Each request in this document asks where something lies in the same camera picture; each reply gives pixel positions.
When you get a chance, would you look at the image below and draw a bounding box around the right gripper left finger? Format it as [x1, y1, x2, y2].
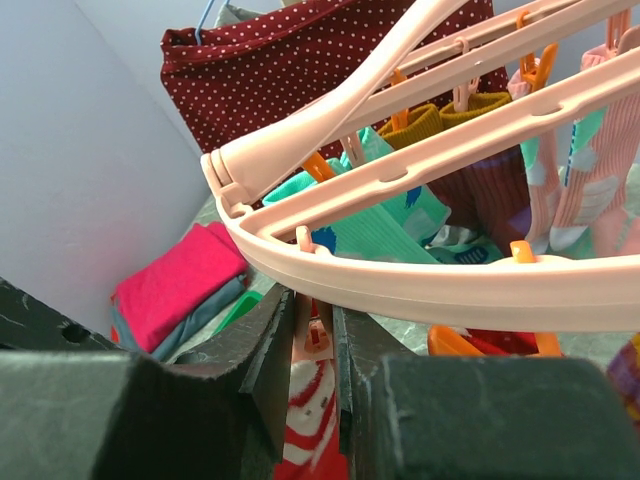
[1, 285, 295, 479]

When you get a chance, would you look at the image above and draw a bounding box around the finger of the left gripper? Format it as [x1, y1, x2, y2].
[0, 278, 121, 352]

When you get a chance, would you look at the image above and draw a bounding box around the green plastic tray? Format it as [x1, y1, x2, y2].
[213, 290, 263, 335]

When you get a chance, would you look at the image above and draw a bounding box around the maroon purple hanging sock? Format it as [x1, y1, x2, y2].
[377, 104, 443, 150]

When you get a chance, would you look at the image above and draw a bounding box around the folded pink cloth stack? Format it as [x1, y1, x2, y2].
[111, 222, 248, 359]

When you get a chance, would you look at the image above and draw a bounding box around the maroon yellow striped sock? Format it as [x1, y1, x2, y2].
[606, 333, 640, 432]

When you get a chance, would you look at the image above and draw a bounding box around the pink round clip hanger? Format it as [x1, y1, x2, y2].
[199, 0, 640, 361]

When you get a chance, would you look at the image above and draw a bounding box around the red white patterned sock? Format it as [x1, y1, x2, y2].
[273, 360, 348, 480]

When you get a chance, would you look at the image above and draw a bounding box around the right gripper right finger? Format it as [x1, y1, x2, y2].
[333, 307, 639, 479]

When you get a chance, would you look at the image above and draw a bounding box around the teal patterned hanging sock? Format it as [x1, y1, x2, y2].
[262, 169, 331, 209]

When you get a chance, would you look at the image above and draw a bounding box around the blue wire hanger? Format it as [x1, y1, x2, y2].
[194, 0, 234, 46]

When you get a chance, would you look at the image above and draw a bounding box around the dark red dotted garment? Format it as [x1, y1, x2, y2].
[160, 1, 494, 152]

